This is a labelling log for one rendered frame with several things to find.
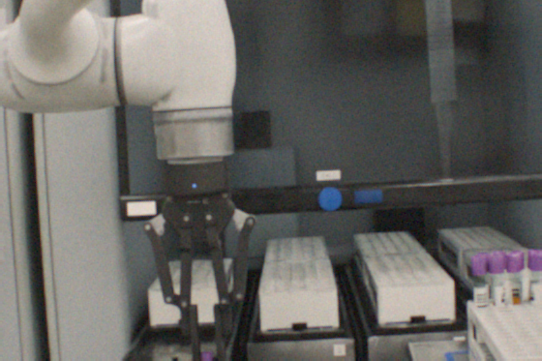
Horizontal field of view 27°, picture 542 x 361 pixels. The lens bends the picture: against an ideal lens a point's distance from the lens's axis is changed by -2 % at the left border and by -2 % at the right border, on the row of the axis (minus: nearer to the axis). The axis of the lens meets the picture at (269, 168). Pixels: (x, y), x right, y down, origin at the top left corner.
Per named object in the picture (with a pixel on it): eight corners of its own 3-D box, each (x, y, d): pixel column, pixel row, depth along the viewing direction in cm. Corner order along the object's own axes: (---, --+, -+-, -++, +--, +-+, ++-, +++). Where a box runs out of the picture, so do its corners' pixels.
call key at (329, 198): (318, 210, 150) (317, 187, 150) (342, 209, 150) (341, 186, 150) (318, 211, 149) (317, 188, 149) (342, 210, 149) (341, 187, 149)
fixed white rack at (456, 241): (437, 263, 209) (436, 229, 209) (491, 259, 209) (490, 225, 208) (461, 288, 179) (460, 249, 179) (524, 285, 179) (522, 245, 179)
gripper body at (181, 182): (233, 156, 136) (238, 235, 137) (162, 161, 136) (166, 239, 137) (230, 159, 129) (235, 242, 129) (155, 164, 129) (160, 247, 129)
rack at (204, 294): (172, 299, 185) (169, 260, 185) (234, 296, 185) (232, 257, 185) (150, 335, 156) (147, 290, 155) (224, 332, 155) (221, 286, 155)
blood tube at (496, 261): (495, 360, 120) (489, 256, 119) (492, 356, 121) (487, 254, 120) (509, 358, 119) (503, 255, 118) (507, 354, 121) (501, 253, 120)
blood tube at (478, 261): (473, 358, 121) (467, 255, 120) (487, 355, 121) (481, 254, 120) (480, 361, 119) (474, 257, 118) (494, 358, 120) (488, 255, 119)
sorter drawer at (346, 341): (261, 307, 214) (259, 258, 213) (337, 303, 213) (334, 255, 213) (247, 407, 141) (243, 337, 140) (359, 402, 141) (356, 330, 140)
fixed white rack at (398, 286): (365, 296, 178) (363, 256, 177) (429, 292, 178) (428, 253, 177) (379, 334, 148) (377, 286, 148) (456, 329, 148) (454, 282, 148)
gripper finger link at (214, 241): (203, 210, 135) (215, 208, 135) (221, 304, 135) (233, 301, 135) (200, 213, 131) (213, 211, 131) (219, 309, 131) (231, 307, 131)
